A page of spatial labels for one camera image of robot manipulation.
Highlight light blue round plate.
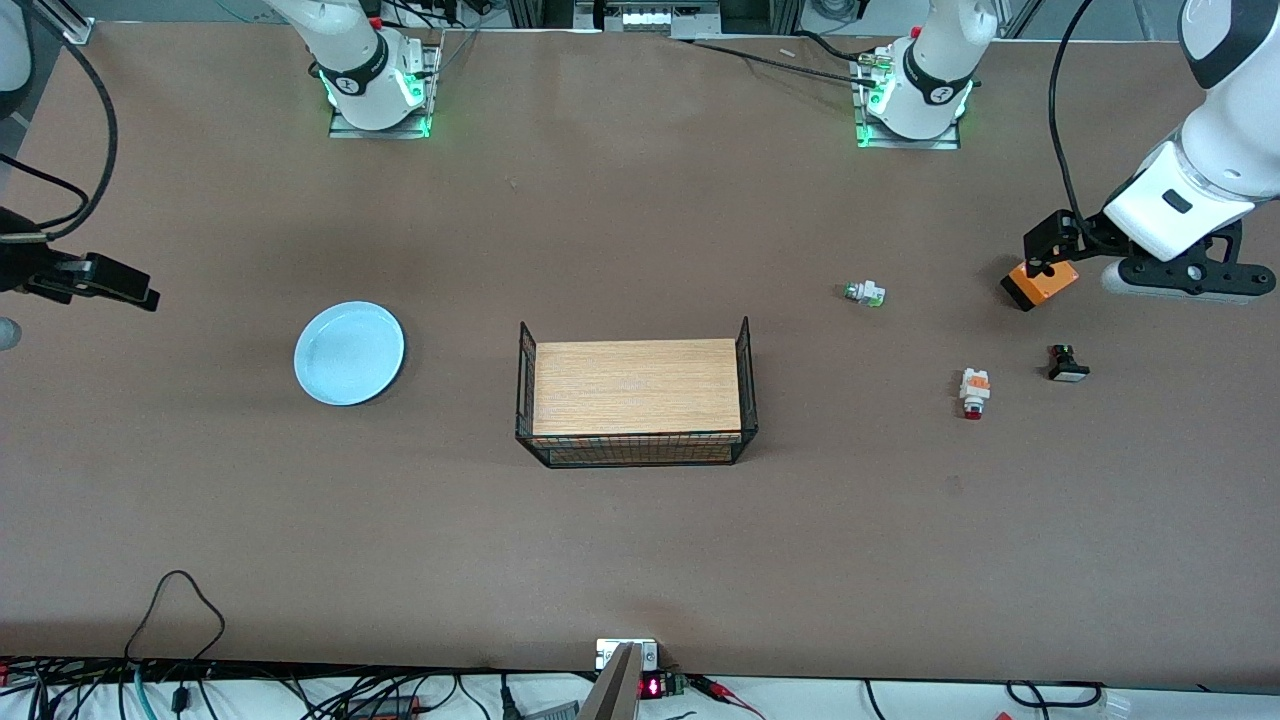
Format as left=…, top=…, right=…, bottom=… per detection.
left=294, top=301, right=406, bottom=407

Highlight orange button box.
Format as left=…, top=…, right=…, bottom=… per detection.
left=1000, top=258, right=1081, bottom=312

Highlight wooden board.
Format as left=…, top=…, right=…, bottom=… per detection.
left=532, top=338, right=743, bottom=446

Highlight red clip leads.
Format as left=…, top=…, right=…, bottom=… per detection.
left=688, top=675, right=767, bottom=720

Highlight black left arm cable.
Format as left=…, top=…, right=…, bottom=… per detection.
left=1047, top=0, right=1098, bottom=227

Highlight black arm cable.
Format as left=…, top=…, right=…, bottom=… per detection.
left=0, top=25, right=120, bottom=244
left=1047, top=0, right=1098, bottom=227

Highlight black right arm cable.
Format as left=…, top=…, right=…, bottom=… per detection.
left=0, top=25, right=120, bottom=244

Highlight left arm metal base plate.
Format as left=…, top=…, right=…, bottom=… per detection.
left=855, top=50, right=963, bottom=151

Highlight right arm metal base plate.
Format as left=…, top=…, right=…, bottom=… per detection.
left=327, top=44, right=434, bottom=140

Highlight black looped cable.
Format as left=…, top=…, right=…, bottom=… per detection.
left=124, top=570, right=227, bottom=667

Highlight black cable across table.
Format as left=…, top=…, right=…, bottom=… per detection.
left=678, top=38, right=887, bottom=84

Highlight tangled black cable bundle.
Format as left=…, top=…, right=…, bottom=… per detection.
left=0, top=655, right=601, bottom=720

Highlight black coiled cable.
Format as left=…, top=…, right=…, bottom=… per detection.
left=1004, top=679, right=1107, bottom=710

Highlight aluminium frame rig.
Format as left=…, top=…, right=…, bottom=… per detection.
left=505, top=0, right=803, bottom=39

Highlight black wire basket rack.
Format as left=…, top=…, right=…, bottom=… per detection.
left=515, top=316, right=759, bottom=469

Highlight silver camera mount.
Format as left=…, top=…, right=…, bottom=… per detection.
left=578, top=638, right=661, bottom=720

